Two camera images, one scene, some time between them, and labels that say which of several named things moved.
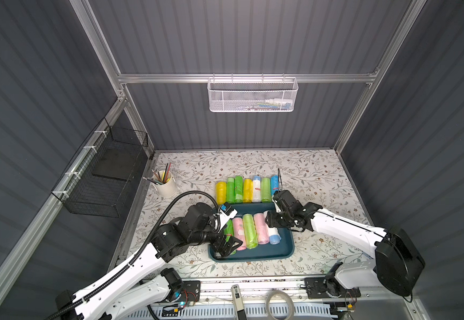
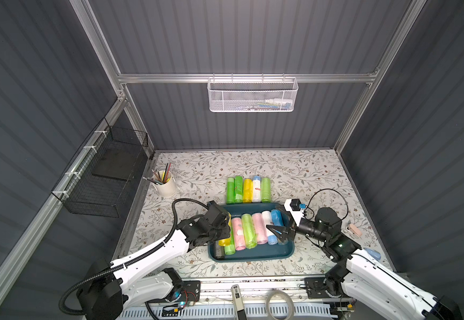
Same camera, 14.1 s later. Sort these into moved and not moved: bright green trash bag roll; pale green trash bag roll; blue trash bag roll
Moved: blue trash bag roll
Not moved: pale green trash bag roll; bright green trash bag roll
